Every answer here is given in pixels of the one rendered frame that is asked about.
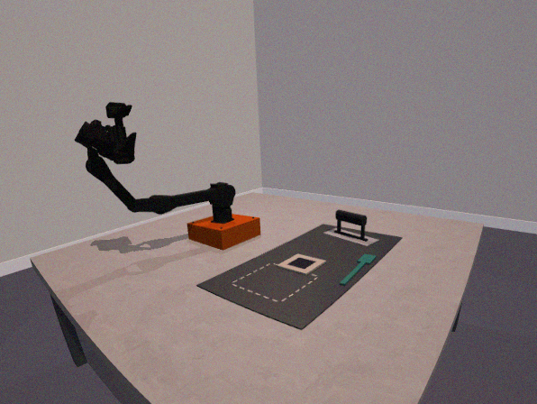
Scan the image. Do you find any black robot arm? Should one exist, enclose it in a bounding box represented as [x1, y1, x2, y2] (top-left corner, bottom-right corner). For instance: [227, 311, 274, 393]
[74, 119, 235, 224]

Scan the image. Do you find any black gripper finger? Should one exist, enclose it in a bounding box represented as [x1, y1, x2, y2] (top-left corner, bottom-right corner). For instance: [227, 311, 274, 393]
[114, 133, 137, 155]
[110, 105, 132, 116]

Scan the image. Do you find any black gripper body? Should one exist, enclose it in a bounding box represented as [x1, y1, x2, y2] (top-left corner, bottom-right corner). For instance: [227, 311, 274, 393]
[104, 102, 135, 164]

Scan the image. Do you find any beige square tile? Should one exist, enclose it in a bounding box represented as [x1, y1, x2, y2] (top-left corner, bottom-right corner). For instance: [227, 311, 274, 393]
[277, 254, 326, 276]

